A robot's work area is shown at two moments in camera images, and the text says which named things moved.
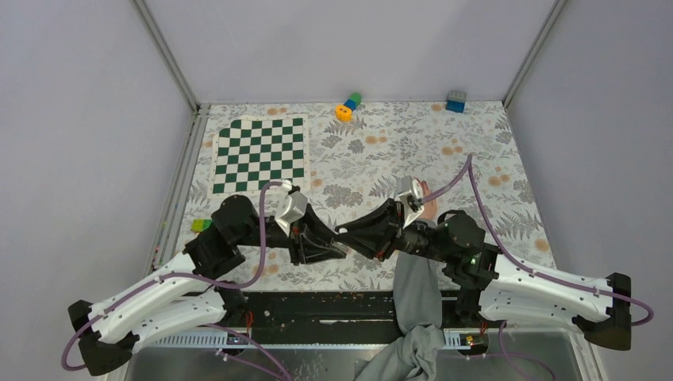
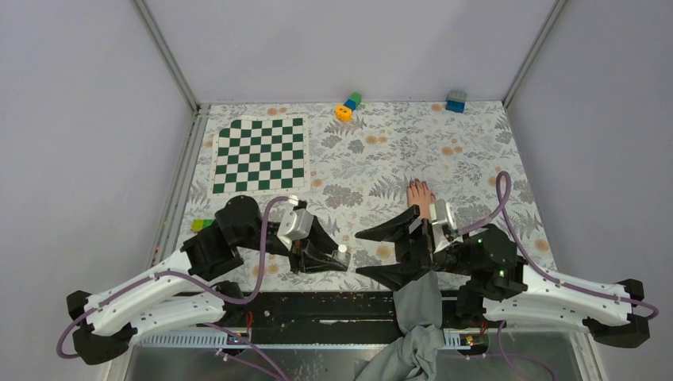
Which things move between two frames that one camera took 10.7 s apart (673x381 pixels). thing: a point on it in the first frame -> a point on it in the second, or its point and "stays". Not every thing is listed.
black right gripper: [372, 232] -> [413, 250]
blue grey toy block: [455, 101] stays
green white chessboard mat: [250, 151] stays
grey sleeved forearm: [417, 355] stays
